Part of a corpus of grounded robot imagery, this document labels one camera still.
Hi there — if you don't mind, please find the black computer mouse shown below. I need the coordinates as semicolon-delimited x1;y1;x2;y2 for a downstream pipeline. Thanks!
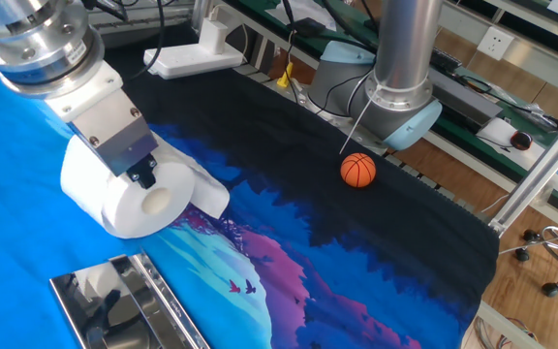
510;129;534;151

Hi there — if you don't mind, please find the grey wire bundle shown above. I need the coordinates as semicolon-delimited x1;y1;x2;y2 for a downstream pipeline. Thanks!
472;314;542;349

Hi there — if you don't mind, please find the small black device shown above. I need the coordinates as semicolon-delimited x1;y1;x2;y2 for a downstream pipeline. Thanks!
286;16;327;39

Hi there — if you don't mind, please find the white charger plug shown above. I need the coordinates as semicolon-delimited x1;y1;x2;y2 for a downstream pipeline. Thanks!
197;4;236;55

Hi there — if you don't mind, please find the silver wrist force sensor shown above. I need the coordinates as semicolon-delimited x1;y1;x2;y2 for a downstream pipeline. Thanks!
0;0;107;101

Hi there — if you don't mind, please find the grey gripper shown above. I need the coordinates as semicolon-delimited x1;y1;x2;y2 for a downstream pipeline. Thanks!
44;89;160;191

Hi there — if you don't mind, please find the yellow connector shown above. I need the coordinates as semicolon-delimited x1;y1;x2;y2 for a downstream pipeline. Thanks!
276;61;295;89

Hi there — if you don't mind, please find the black perforated strip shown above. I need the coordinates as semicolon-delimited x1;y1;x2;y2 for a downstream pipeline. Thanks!
431;48;464;74

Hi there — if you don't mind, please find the white wall socket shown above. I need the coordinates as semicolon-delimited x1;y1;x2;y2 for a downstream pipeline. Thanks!
476;25;515;62

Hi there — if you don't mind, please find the aluminium frame post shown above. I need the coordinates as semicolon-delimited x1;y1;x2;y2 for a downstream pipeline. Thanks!
489;99;558;237

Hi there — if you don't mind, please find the white power strip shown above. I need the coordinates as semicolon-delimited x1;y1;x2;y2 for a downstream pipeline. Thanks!
142;42;245;81

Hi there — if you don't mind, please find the blue mountain landscape cloth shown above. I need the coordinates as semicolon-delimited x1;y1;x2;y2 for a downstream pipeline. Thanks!
0;62;501;349

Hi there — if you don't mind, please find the shiny metal tray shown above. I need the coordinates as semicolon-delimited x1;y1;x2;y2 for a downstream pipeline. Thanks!
48;251;212;349

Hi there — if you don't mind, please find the grey metal box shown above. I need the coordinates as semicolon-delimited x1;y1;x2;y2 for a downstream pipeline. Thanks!
428;67;503;127

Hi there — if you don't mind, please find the white toilet paper roll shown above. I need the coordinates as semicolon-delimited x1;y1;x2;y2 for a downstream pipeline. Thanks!
59;133;231;239

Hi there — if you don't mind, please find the small orange basketball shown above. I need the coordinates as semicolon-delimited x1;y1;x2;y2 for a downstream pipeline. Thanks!
339;152;378;189

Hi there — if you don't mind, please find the white cable tie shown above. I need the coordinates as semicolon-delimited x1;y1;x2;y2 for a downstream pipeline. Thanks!
338;72;387;155

